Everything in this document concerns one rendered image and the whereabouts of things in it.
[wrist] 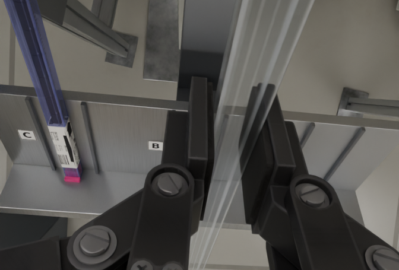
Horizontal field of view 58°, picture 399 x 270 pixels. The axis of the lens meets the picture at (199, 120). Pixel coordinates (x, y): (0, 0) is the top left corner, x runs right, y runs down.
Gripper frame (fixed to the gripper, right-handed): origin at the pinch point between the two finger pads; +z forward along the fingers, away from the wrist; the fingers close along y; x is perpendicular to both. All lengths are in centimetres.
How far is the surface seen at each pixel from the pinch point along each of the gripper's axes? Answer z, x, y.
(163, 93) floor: 78, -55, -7
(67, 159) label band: 13.4, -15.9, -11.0
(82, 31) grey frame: 44, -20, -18
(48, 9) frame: 30.5, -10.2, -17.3
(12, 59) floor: 81, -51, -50
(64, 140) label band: 12.9, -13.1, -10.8
